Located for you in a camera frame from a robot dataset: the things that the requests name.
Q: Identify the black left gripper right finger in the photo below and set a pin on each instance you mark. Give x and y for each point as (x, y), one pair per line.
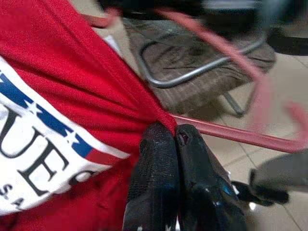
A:
(204, 192)

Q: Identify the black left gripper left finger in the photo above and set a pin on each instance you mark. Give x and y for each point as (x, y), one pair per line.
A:
(156, 180)

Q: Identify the red shirt with printed logo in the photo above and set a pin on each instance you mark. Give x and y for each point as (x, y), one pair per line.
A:
(72, 60)

